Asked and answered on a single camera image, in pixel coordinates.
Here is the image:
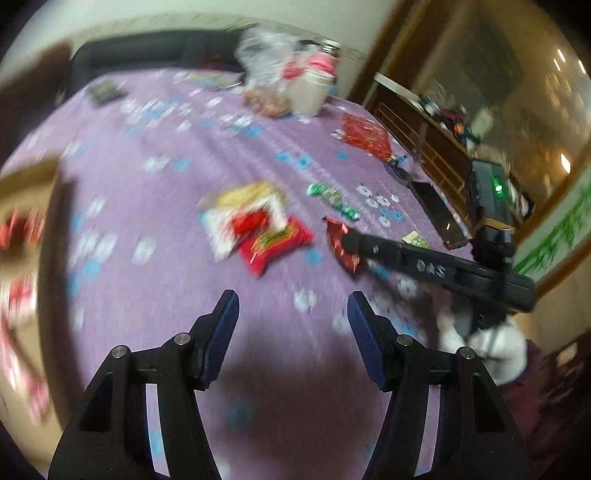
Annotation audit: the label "black smartphone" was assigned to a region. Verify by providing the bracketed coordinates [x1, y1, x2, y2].
[409, 180, 467, 250]

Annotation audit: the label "red plastic bag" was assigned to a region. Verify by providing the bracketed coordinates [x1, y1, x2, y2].
[341, 113, 393, 161]

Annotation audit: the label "green bamboo painting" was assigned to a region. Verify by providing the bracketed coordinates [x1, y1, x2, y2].
[512, 166, 591, 282]

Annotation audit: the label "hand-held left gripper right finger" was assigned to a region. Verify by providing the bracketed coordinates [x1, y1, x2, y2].
[347, 291, 532, 480]

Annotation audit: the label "dark red chair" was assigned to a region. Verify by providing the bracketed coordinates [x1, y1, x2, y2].
[0, 41, 75, 153]

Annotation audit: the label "person's right hand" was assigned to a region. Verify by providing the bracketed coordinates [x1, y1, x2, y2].
[436, 295, 527, 386]

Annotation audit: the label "white flat box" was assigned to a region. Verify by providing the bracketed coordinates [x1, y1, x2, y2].
[373, 71, 416, 100]

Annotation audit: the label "long red candy bar packet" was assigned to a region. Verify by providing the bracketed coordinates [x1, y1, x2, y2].
[238, 217, 315, 278]

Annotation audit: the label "black eyeglasses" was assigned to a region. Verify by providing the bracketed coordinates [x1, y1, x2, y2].
[385, 154, 413, 188]

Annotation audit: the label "pink and brown bottle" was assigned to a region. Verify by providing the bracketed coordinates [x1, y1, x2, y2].
[307, 39, 343, 77]

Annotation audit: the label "wooden cabinet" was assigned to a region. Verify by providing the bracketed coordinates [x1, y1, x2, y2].
[365, 0, 591, 287]

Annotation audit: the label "yellow cracker packet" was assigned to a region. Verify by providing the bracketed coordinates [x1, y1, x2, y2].
[198, 181, 287, 208]

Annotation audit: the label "white plastic container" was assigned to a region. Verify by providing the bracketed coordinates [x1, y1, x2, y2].
[288, 69, 333, 117]

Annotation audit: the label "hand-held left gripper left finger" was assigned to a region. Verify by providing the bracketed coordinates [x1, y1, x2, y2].
[47, 289, 241, 480]

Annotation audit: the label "brown cardboard box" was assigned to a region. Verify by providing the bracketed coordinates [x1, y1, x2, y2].
[0, 159, 77, 430]

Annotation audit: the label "person's right forearm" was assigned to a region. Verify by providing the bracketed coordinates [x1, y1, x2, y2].
[499, 342, 591, 462]

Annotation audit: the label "dark red snack packet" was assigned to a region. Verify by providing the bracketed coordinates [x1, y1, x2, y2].
[323, 216, 370, 278]

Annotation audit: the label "clear plastic bag of food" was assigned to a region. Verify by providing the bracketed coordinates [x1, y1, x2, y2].
[235, 25, 301, 116]

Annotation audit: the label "green candy wrapper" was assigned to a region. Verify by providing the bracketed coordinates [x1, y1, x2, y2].
[307, 183, 362, 221]

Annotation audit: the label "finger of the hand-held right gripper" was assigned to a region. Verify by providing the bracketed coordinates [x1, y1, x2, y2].
[342, 229, 409, 274]

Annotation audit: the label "black sofa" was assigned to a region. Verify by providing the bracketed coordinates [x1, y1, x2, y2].
[71, 28, 250, 81]

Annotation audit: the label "white and red snack packet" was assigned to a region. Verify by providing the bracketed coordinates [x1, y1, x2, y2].
[201, 194, 289, 261]

